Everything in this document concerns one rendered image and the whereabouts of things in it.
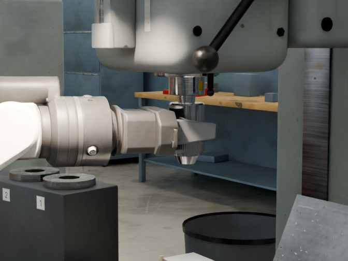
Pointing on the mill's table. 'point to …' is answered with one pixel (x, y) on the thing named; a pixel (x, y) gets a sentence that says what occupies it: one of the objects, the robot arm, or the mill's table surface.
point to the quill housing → (202, 37)
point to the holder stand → (57, 216)
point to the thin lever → (210, 84)
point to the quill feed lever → (218, 40)
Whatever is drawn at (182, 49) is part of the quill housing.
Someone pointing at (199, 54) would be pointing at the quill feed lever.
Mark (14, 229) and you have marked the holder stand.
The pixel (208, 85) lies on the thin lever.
